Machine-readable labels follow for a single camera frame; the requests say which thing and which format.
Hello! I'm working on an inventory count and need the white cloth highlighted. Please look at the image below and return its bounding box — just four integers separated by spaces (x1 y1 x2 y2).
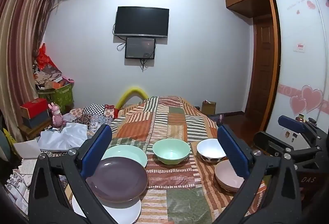
38 122 88 151

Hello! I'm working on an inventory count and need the wooden stool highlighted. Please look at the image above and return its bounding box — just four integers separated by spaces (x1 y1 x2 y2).
19 121 56 141

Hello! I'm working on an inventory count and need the yellow foam tube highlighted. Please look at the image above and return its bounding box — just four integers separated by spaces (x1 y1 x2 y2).
115 87 149 109

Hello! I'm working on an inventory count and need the mint green plate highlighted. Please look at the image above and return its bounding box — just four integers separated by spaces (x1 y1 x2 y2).
101 145 148 169

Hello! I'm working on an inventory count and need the brown cardboard box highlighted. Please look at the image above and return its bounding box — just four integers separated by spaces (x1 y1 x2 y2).
201 100 217 115

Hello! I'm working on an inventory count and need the dark wooden door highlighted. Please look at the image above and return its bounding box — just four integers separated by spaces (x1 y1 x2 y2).
244 14 275 132

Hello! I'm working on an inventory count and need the pile of papers and bags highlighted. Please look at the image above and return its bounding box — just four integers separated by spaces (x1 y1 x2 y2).
32 59 65 91

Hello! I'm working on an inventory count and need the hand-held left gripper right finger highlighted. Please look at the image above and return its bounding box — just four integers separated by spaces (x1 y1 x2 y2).
213 124 302 224

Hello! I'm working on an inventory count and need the dark clothes pile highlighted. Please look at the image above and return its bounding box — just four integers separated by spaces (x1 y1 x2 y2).
208 113 225 124

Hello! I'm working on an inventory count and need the striped patchwork blanket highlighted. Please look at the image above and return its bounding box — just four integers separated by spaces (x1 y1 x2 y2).
108 96 268 224

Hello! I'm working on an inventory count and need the white heart wardrobe door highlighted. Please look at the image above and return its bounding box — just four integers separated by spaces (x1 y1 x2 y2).
265 0 329 150

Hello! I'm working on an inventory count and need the black wall television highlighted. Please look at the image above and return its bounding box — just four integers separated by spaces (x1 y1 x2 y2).
114 6 169 38

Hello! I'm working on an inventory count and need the small black wall monitor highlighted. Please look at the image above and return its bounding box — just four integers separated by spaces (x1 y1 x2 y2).
125 37 156 60

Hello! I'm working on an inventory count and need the pink bowl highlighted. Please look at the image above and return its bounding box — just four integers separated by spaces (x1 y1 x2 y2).
214 160 246 193

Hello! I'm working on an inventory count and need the checkered patterned quilt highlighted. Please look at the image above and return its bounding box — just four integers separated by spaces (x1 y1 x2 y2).
69 104 122 135

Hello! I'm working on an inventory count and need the grey box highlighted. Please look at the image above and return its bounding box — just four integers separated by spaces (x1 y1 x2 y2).
22 111 52 129

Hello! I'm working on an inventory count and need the purple plate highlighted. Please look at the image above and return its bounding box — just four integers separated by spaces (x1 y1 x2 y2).
86 156 149 203

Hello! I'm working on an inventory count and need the striped brown curtain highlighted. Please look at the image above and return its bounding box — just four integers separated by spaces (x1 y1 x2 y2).
0 0 62 142

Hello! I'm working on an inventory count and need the white box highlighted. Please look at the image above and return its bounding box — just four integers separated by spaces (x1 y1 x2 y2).
14 139 42 159

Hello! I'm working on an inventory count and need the red box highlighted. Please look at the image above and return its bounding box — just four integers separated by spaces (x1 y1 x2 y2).
21 98 49 119

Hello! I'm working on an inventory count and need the mint green bowl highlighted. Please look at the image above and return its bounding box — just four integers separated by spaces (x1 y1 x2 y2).
153 139 191 165

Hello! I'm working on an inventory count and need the red plastic bag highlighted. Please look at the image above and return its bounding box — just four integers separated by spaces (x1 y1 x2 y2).
36 43 62 70

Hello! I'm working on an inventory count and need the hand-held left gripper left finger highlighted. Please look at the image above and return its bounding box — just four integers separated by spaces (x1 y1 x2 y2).
28 124 121 224

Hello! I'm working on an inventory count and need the black cable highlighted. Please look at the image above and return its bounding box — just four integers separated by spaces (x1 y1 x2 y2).
139 53 155 72
112 23 126 51

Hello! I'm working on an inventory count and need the green storage box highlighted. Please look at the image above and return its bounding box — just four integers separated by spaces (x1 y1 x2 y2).
38 84 74 111

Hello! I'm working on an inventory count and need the pink bunny toy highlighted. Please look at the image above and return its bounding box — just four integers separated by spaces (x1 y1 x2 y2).
48 102 66 127

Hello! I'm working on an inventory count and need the white plate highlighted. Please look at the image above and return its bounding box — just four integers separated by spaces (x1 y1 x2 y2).
71 194 142 224

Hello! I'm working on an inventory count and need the white spotted bowl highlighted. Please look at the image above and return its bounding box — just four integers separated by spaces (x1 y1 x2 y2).
197 139 227 163

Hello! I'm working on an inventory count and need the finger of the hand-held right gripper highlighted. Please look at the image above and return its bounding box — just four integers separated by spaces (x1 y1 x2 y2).
278 115 309 135
253 131 296 158

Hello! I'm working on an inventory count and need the floral bed sheet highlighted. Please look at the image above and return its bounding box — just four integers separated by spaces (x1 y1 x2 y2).
5 157 35 214

